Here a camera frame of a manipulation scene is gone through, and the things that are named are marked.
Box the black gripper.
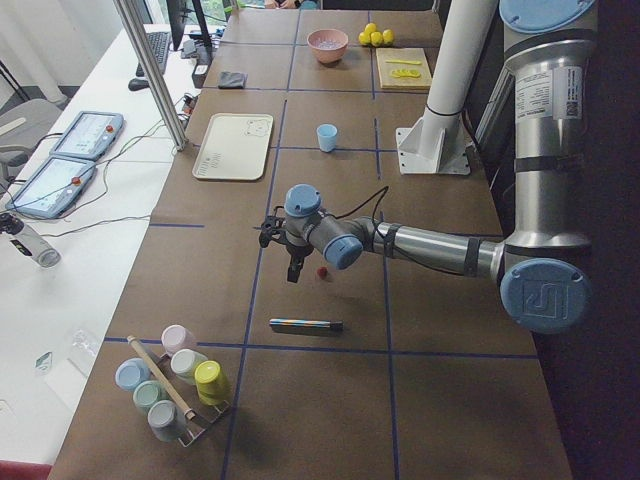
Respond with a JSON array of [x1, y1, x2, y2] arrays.
[[259, 205, 313, 283]]

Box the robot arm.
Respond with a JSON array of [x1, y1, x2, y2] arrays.
[[259, 1, 598, 334]]

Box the light blue cup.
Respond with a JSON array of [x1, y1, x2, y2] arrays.
[[316, 123, 338, 153]]

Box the pink cup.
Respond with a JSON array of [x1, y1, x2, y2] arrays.
[[161, 324, 197, 357]]

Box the white cup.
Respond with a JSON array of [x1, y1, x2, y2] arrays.
[[170, 348, 208, 385]]

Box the yellow-green cup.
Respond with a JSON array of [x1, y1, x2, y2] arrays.
[[194, 360, 231, 406]]

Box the blue cup on rack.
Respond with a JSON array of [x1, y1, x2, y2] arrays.
[[114, 357, 151, 392]]

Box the green cup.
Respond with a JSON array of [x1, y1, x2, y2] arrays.
[[132, 380, 169, 415]]

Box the grey cup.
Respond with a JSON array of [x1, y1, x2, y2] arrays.
[[147, 400, 187, 442]]

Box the pile of clear ice cubes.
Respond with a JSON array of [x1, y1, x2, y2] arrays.
[[312, 38, 341, 50]]

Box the steel muddler black tip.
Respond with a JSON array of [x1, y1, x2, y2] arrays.
[[269, 318, 344, 334]]

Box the cream bear tray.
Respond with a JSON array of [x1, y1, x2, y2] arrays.
[[192, 113, 274, 181]]

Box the grey folded cloth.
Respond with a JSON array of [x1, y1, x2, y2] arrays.
[[218, 71, 248, 89]]

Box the lemon slices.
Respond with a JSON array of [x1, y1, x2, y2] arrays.
[[390, 69, 421, 79]]

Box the wooden cutting board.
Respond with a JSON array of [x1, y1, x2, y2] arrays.
[[376, 48, 432, 90]]

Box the pink bowl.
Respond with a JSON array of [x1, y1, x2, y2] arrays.
[[307, 29, 349, 64]]

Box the yellow plastic knife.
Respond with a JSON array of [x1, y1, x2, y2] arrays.
[[385, 59, 422, 65]]

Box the teach pendant far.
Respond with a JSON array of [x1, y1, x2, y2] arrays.
[[50, 111, 125, 161]]

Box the teach pendant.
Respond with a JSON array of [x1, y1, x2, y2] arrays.
[[50, 111, 125, 161], [6, 155, 96, 219]]

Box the teach pendant near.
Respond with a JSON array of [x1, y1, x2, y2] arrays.
[[6, 155, 96, 219]]

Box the black keyboard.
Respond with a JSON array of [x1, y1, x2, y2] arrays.
[[146, 31, 171, 74]]

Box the clear water bottle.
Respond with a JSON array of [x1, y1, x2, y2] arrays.
[[1, 213, 61, 268]]

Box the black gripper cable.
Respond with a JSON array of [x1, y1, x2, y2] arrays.
[[329, 185, 471, 276]]

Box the aluminium frame post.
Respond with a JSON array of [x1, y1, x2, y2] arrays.
[[113, 0, 187, 151]]

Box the white wire cup rack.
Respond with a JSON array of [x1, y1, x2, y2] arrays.
[[158, 357, 231, 447]]

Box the wooden rack handle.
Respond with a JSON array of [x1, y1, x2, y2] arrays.
[[127, 336, 196, 421]]

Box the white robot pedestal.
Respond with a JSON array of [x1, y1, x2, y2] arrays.
[[396, 0, 498, 175]]

